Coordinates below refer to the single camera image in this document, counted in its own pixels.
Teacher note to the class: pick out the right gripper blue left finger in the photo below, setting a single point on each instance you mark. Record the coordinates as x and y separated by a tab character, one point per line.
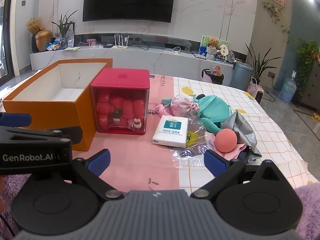
87	172

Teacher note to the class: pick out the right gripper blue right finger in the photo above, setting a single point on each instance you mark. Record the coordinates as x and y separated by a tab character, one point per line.
226	174

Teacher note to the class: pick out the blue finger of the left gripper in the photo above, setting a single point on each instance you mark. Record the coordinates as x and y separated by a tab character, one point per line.
15	120

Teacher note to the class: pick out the pink soft cloth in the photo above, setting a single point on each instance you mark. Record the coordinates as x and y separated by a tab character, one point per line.
233	154

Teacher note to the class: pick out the coral pink ball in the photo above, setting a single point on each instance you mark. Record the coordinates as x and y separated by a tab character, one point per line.
225	140

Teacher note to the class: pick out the clear biohazard plastic bag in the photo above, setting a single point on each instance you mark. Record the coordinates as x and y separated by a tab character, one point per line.
196	143

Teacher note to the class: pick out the grey fabric cloth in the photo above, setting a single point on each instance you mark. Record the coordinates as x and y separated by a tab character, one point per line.
245	135

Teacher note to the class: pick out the pink satin pouch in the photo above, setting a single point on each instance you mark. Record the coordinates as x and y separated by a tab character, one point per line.
179	106

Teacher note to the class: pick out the pink checkered tablecloth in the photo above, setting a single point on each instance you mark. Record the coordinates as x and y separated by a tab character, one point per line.
138	164

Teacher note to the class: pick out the orange cardboard box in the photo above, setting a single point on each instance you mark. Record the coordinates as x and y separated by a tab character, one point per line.
60	96

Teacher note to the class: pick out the white tissue pack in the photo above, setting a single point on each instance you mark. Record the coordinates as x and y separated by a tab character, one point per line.
171	131

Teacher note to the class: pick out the red lidded clear box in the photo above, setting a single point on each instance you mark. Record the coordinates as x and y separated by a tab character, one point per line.
120	100

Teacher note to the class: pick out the small pink heater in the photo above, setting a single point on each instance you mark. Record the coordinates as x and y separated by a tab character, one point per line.
255	90

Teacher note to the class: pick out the pink wastebasket black liner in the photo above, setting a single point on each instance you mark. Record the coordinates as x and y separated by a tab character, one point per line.
212	75

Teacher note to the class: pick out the golden vase dried flowers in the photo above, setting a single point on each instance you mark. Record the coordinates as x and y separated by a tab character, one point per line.
40	36

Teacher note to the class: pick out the grey pedal trash bin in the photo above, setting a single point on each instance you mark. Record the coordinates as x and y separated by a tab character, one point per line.
242	73

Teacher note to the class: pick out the blue water jug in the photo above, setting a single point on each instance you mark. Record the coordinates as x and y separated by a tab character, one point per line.
288	89

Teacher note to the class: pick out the green plant glass vase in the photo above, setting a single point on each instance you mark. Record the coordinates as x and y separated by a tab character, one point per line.
63	25

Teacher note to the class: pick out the tall leafy floor plant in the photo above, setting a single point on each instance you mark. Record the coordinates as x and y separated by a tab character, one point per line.
260	62

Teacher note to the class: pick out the purple fuzzy sleeve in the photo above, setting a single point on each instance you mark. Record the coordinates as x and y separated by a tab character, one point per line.
308	227

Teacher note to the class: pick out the white marble tv console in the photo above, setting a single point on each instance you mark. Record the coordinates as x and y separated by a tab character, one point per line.
156	61

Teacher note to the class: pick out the white wifi router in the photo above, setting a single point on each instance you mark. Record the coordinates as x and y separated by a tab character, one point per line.
121	42

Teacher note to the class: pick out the brown teddy bear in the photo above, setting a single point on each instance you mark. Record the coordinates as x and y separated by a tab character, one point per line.
212	42

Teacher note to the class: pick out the hanging ivy plant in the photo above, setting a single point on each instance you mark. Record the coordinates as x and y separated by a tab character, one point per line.
307	53

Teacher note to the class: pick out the black wall television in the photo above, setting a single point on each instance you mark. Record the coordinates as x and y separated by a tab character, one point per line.
145	10

